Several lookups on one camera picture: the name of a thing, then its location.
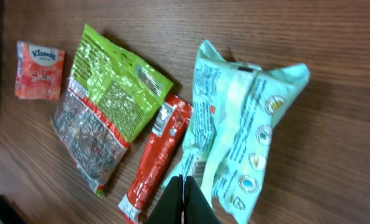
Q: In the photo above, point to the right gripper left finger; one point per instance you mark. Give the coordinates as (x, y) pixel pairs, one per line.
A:
(169, 208)

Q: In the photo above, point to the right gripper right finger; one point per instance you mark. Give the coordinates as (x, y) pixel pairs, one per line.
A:
(196, 208)

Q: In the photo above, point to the red stick sachet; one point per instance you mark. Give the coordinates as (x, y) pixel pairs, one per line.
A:
(169, 127)

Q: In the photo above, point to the teal white wipes packet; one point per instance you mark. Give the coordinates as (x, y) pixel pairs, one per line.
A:
(236, 107)

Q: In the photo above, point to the green gummy candy bag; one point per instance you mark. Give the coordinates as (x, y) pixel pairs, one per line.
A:
(112, 94)

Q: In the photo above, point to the small red orange box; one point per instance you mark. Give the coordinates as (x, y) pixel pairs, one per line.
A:
(39, 72)

